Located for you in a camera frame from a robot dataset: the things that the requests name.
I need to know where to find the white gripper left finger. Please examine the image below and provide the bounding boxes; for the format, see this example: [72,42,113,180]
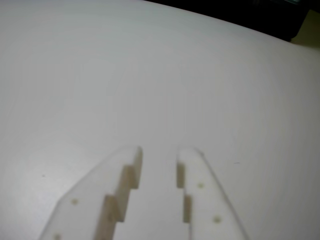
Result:
[38,146,144,240]

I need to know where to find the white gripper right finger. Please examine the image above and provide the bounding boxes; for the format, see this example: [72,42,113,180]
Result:
[175,146,251,240]

